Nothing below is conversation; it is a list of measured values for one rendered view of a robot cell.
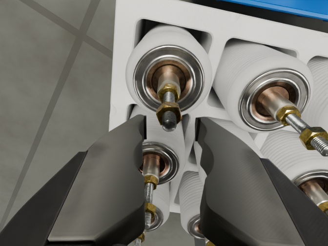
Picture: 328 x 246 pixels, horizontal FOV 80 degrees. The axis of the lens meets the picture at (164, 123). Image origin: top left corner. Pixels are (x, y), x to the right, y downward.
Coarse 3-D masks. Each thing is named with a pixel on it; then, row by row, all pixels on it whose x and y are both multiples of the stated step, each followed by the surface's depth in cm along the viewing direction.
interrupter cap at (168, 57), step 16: (160, 48) 19; (176, 48) 19; (144, 64) 20; (160, 64) 20; (176, 64) 20; (192, 64) 20; (144, 80) 21; (192, 80) 21; (144, 96) 22; (192, 96) 22
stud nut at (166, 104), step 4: (164, 104) 14; (168, 104) 14; (172, 104) 14; (176, 104) 14; (160, 108) 14; (164, 108) 14; (168, 108) 14; (172, 108) 14; (176, 108) 14; (156, 112) 14; (160, 112) 14; (176, 112) 14; (180, 112) 14; (160, 116) 14; (176, 116) 14; (180, 116) 14; (160, 120) 14; (176, 120) 14; (180, 120) 14; (160, 124) 15
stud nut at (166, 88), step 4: (164, 84) 18; (168, 84) 18; (164, 88) 17; (168, 88) 17; (172, 88) 17; (176, 88) 17; (160, 92) 17; (164, 92) 17; (172, 92) 17; (176, 92) 17; (160, 96) 18; (176, 96) 18; (160, 100) 18; (176, 100) 18
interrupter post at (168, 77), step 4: (168, 72) 20; (172, 72) 20; (160, 76) 21; (164, 76) 19; (168, 76) 19; (172, 76) 19; (176, 76) 20; (160, 80) 19; (164, 80) 18; (168, 80) 18; (172, 80) 18; (176, 80) 19; (160, 84) 18; (172, 84) 18; (176, 84) 18; (160, 88) 18; (180, 92) 19
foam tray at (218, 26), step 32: (128, 0) 23; (160, 0) 23; (128, 32) 25; (192, 32) 35; (224, 32) 25; (256, 32) 25; (288, 32) 25; (320, 32) 25; (128, 96) 30; (192, 128) 32; (288, 128) 32; (192, 160) 37
